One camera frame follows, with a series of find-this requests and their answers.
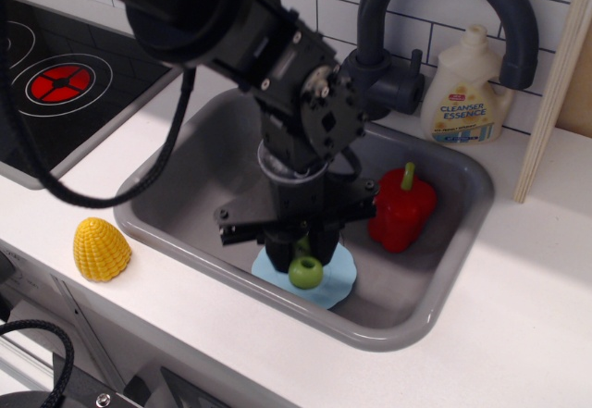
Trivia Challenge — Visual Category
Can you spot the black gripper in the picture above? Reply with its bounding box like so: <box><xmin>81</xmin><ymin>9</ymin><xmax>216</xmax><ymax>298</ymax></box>
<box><xmin>214</xmin><ymin>170</ymin><xmax>378</xmax><ymax>273</ymax></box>

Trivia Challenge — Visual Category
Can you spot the green handled grey spatula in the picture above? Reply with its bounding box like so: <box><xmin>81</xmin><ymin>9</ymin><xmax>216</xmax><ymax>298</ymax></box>
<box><xmin>288</xmin><ymin>236</ymin><xmax>324</xmax><ymax>290</ymax></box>

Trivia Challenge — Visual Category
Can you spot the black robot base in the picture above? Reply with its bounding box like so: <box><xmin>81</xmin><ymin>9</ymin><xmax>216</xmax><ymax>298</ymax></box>
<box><xmin>0</xmin><ymin>318</ymin><xmax>232</xmax><ymax>408</ymax></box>

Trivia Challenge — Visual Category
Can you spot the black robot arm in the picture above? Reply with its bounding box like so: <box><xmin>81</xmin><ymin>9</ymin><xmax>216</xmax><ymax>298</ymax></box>
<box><xmin>120</xmin><ymin>0</ymin><xmax>377</xmax><ymax>272</ymax></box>

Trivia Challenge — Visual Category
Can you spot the light blue plate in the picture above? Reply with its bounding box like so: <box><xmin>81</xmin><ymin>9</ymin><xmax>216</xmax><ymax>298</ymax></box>
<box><xmin>251</xmin><ymin>243</ymin><xmax>357</xmax><ymax>309</ymax></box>

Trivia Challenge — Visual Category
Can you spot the grey sink basin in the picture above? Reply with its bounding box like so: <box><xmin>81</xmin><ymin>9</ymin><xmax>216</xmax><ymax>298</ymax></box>
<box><xmin>115</xmin><ymin>90</ymin><xmax>494</xmax><ymax>352</ymax></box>

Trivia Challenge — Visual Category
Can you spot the red toy bell pepper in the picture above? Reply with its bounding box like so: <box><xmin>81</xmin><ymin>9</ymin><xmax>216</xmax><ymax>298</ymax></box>
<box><xmin>367</xmin><ymin>162</ymin><xmax>438</xmax><ymax>253</ymax></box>

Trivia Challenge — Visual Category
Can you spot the dark grey faucet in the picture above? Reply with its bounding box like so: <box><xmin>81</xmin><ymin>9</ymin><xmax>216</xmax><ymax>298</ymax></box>
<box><xmin>342</xmin><ymin>0</ymin><xmax>539</xmax><ymax>120</ymax></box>

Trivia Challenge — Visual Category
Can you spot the yellow toy corn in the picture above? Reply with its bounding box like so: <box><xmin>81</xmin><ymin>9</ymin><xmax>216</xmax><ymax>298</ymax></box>
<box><xmin>73</xmin><ymin>217</ymin><xmax>132</xmax><ymax>282</ymax></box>

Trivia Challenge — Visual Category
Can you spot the white cleanser bottle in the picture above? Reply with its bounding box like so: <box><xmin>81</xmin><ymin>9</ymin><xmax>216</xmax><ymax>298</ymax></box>
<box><xmin>420</xmin><ymin>24</ymin><xmax>514</xmax><ymax>145</ymax></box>

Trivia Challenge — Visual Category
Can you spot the black toy stove top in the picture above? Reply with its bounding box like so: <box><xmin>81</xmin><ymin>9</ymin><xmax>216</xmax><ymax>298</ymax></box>
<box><xmin>2</xmin><ymin>0</ymin><xmax>178</xmax><ymax>178</ymax></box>

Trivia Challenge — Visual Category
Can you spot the light wooden side panel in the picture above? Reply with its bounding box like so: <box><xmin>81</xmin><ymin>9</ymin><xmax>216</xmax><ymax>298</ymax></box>
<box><xmin>513</xmin><ymin>0</ymin><xmax>591</xmax><ymax>204</ymax></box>

